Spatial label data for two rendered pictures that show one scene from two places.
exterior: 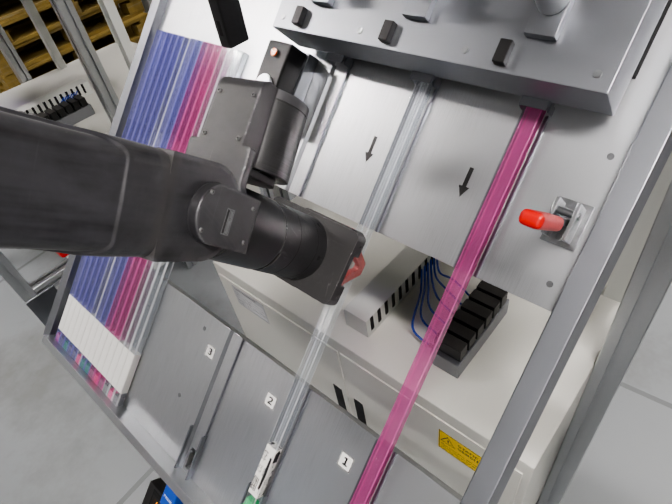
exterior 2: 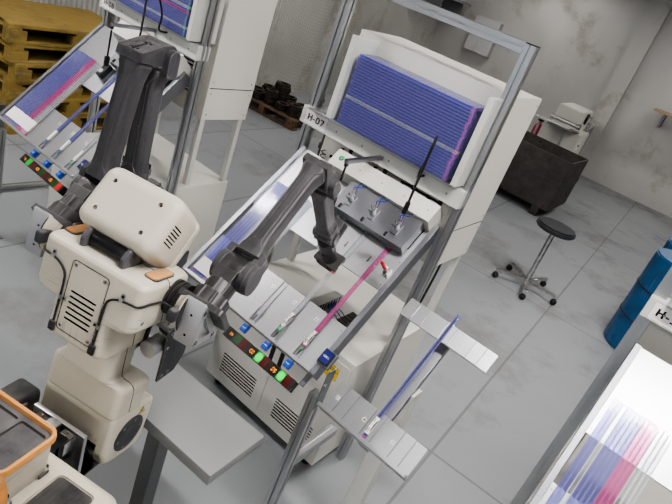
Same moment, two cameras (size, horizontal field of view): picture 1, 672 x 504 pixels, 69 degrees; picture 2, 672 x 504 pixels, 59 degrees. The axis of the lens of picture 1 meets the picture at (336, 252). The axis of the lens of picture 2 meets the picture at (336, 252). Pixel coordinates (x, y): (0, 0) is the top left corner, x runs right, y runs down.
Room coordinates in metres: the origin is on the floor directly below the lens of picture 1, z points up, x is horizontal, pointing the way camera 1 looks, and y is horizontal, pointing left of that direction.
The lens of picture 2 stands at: (-1.46, 0.66, 1.94)
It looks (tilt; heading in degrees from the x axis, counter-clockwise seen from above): 25 degrees down; 340
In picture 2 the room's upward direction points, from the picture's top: 21 degrees clockwise
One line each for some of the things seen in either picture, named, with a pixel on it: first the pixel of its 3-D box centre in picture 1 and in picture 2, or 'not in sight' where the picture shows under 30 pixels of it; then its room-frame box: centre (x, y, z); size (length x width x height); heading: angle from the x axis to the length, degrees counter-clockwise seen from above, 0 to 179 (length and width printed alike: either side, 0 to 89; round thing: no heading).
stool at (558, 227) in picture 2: not in sight; (542, 258); (2.48, -2.54, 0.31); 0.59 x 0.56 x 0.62; 130
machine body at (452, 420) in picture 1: (438, 326); (315, 350); (0.71, -0.21, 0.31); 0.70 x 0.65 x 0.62; 41
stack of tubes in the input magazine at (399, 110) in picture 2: not in sight; (409, 115); (0.59, -0.16, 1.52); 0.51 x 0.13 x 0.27; 41
